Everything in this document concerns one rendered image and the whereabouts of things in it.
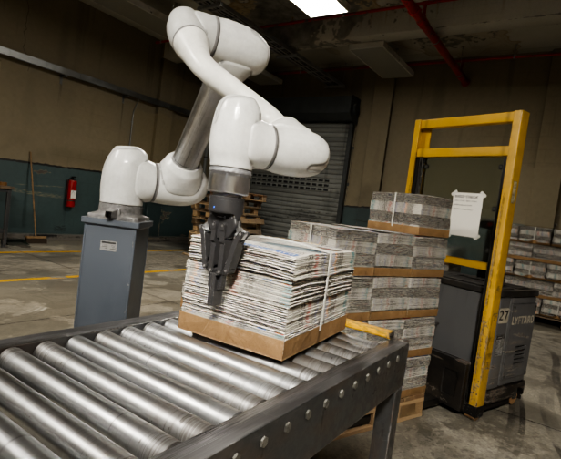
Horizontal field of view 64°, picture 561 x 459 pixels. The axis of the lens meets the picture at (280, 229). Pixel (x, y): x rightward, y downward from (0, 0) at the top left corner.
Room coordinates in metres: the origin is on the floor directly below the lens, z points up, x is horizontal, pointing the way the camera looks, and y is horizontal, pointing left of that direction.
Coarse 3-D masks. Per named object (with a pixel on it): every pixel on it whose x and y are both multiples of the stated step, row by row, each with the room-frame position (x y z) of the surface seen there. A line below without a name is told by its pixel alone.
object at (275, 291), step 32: (192, 256) 1.04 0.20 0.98; (256, 256) 0.96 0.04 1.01; (288, 256) 0.92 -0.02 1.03; (320, 256) 1.02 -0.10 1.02; (192, 288) 1.04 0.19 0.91; (256, 288) 0.96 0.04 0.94; (288, 288) 0.92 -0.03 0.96; (320, 288) 1.05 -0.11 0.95; (224, 320) 0.99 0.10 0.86; (256, 320) 0.96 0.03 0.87; (288, 320) 0.93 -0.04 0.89
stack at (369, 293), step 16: (352, 288) 2.17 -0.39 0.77; (368, 288) 2.24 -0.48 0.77; (384, 288) 2.31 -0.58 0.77; (400, 288) 2.39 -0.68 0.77; (352, 304) 2.17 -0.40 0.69; (368, 304) 2.24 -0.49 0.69; (384, 304) 2.31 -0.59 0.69; (400, 304) 2.39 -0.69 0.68; (384, 320) 2.33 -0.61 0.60; (400, 320) 2.40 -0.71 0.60; (368, 336) 2.26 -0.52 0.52; (400, 336) 2.41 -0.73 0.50; (352, 432) 2.25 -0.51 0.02
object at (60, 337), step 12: (168, 312) 1.19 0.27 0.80; (96, 324) 1.01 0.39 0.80; (108, 324) 1.03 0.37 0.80; (120, 324) 1.04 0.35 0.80; (132, 324) 1.05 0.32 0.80; (144, 324) 1.08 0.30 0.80; (24, 336) 0.88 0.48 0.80; (36, 336) 0.89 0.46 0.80; (48, 336) 0.90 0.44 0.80; (60, 336) 0.91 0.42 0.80; (72, 336) 0.92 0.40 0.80; (84, 336) 0.94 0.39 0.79; (0, 348) 0.81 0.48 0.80; (24, 348) 0.84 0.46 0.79
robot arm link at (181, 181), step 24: (240, 24) 1.38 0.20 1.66; (216, 48) 1.33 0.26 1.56; (240, 48) 1.36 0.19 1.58; (264, 48) 1.41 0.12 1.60; (240, 72) 1.41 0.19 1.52; (216, 96) 1.47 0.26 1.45; (192, 120) 1.55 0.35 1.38; (192, 144) 1.60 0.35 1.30; (168, 168) 1.66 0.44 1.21; (192, 168) 1.68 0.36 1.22; (168, 192) 1.70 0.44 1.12; (192, 192) 1.73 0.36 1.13
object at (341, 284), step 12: (276, 240) 1.22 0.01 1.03; (300, 240) 1.30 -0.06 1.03; (336, 252) 1.11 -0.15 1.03; (348, 252) 1.18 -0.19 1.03; (336, 264) 1.12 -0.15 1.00; (348, 264) 1.19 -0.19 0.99; (336, 276) 1.14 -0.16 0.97; (348, 276) 1.20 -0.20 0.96; (336, 288) 1.14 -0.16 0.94; (348, 288) 1.22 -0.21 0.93; (336, 300) 1.16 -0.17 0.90; (324, 312) 1.11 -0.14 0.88; (336, 312) 1.18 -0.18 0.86
